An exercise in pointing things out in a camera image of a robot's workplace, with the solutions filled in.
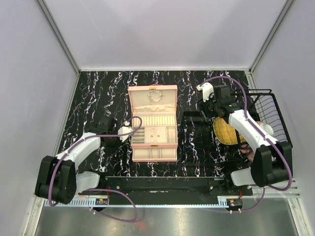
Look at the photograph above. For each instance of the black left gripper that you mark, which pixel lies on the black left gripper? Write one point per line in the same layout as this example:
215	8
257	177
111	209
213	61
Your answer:
110	149

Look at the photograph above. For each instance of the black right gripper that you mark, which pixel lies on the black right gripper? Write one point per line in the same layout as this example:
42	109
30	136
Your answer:
203	106

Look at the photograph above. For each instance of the pink jewelry box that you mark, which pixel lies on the pink jewelry box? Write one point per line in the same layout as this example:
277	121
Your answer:
156	106

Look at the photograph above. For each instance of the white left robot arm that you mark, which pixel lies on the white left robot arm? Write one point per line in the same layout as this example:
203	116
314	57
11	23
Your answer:
57	178

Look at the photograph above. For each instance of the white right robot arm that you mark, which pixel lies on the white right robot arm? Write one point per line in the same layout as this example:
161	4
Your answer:
272	162

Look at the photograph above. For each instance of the yellow bamboo woven tray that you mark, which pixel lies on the yellow bamboo woven tray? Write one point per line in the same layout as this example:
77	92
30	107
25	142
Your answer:
225	133

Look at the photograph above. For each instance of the pink floral patterned plate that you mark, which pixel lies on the pink floral patterned plate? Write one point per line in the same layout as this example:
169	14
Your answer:
247	151

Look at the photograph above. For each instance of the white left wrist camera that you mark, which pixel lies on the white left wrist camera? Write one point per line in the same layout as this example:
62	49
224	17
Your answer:
124	133

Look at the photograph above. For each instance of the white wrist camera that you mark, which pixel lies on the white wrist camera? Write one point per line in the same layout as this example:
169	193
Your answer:
124	133
207	90

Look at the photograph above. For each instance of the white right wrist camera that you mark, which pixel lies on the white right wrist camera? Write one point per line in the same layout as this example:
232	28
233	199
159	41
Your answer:
207	90

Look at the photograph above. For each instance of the black wire dish rack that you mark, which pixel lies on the black wire dish rack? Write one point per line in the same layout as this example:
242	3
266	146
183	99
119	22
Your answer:
263	108

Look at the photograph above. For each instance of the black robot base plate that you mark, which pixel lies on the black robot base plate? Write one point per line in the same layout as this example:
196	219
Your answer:
213	186

